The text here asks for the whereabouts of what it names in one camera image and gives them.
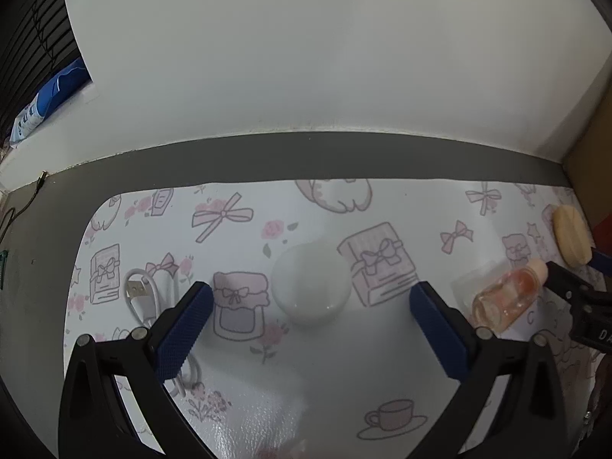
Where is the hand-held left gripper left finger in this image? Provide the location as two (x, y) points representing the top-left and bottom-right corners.
(58, 281), (225, 459)

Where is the dark window grille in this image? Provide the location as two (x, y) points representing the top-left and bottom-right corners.
(0, 0), (81, 146)

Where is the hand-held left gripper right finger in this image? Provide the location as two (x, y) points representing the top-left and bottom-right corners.
(409, 281), (572, 459)

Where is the white usb cable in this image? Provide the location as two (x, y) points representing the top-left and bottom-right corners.
(123, 268), (202, 399)

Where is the brown cardboard box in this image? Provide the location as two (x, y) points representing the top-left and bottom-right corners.
(562, 104), (612, 236)

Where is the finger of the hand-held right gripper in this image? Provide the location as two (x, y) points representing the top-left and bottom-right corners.
(545, 260), (612, 308)
(589, 246), (612, 279)

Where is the thin black cable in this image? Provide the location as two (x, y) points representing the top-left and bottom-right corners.
(0, 171), (49, 246)

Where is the clear plastic wrapper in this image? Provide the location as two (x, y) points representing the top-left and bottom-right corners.
(452, 260), (508, 309)

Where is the blue white packet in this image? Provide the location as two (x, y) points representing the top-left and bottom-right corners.
(10, 56), (93, 149)

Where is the clear orange liquid bottle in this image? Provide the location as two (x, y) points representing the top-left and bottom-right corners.
(471, 258), (549, 336)

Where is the beige round puff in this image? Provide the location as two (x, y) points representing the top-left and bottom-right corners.
(552, 205), (596, 267)

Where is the white round jar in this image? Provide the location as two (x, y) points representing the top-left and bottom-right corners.
(271, 243), (353, 329)

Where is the patterned white table mat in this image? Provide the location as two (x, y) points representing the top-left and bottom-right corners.
(64, 178), (604, 459)

